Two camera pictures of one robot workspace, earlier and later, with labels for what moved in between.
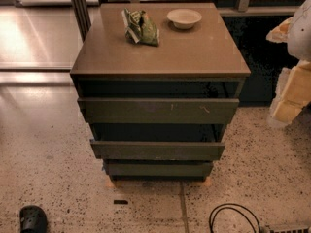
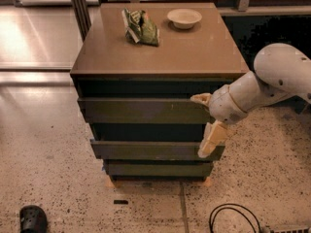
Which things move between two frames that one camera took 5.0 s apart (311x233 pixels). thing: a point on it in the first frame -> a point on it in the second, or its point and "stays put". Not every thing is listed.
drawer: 157,111 stays put
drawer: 125,149 stays put
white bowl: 184,18 stays put
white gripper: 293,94 -> 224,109
